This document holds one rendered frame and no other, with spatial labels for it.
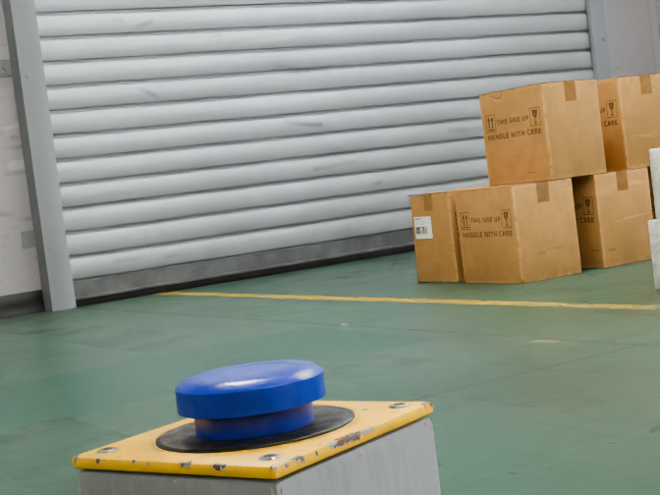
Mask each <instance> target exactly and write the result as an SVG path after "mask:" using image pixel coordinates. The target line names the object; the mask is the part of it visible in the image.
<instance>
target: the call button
mask: <svg viewBox="0 0 660 495"><path fill-rule="evenodd" d="M175 394H176V402H177V409H178V414H179V415H180V416H183V417H187V418H193V419H194V427H195V434H196V436H197V437H198V438H201V439H206V440H239V439H249V438H256V437H263V436H269V435H274V434H279V433H283V432H287V431H291V430H294V429H298V428H300V427H303V426H306V425H308V424H310V423H311V422H313V421H314V414H313V406H312V402H314V401H317V400H319V399H321V398H322V397H324V396H325V395H326V389H325V381H324V373H323V368H322V367H320V366H318V365H317V364H315V363H313V362H312V361H308V360H299V359H285V360H270V361H260V362H251V363H244V364H237V365H231V366H226V367H221V368H216V369H211V370H207V371H203V372H201V373H198V374H194V375H192V376H189V377H187V378H185V379H184V380H183V381H182V382H181V383H180V384H179V385H178V386H177V387H176V388H175Z"/></svg>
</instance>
